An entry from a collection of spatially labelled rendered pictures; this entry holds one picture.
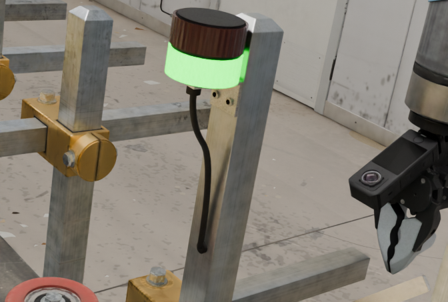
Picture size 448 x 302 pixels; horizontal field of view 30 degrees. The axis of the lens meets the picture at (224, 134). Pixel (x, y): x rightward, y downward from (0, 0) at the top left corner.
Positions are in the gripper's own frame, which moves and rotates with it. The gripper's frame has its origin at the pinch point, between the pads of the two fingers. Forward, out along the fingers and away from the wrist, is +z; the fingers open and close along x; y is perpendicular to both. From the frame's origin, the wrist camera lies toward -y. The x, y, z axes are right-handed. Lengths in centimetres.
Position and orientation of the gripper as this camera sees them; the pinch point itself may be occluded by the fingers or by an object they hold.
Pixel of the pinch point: (389, 265)
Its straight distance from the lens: 107.5
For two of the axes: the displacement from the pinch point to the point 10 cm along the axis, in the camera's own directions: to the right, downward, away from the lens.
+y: 7.7, -1.1, 6.3
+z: -1.6, 9.2, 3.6
